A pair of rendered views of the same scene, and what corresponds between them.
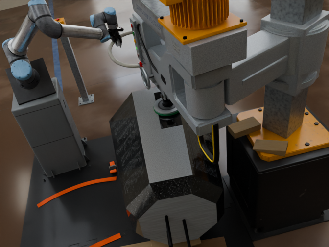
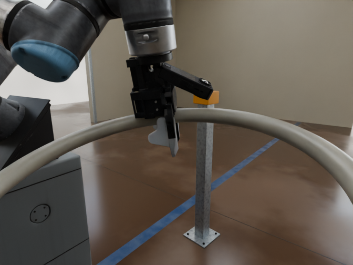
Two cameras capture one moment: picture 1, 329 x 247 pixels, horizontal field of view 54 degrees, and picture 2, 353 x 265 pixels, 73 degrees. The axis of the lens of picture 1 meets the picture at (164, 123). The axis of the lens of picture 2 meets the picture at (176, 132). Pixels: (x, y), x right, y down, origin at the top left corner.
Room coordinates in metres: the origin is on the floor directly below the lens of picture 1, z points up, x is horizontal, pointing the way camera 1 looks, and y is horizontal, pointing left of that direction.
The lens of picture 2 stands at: (2.43, -0.11, 1.22)
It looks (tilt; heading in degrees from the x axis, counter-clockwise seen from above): 15 degrees down; 49
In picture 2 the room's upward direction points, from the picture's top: straight up
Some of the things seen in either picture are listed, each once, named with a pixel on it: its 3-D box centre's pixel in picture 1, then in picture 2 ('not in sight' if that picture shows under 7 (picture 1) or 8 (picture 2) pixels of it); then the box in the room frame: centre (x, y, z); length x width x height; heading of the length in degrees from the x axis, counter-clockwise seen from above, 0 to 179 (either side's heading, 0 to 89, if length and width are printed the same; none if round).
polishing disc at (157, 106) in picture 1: (168, 104); not in sight; (1.95, -0.05, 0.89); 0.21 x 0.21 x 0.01
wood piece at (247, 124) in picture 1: (244, 127); not in sight; (1.65, -0.53, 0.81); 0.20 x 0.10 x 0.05; 103
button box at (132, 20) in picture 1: (137, 40); not in sight; (1.99, 0.08, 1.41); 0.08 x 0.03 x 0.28; 15
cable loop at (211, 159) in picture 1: (207, 136); not in sight; (1.31, -0.22, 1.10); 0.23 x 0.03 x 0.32; 15
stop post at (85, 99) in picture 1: (73, 63); (204, 168); (3.59, 0.95, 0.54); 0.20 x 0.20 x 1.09; 5
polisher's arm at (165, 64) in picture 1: (181, 76); not in sight; (1.57, -0.14, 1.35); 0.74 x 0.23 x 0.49; 15
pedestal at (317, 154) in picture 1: (276, 166); not in sight; (1.63, -0.79, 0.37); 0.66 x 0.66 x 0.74; 5
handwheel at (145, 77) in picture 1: (150, 76); not in sight; (1.80, 0.04, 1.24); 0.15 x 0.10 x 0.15; 15
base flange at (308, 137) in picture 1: (281, 127); not in sight; (1.63, -0.79, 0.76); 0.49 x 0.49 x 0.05; 5
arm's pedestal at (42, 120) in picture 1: (52, 129); (29, 242); (2.53, 1.08, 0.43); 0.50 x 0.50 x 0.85; 11
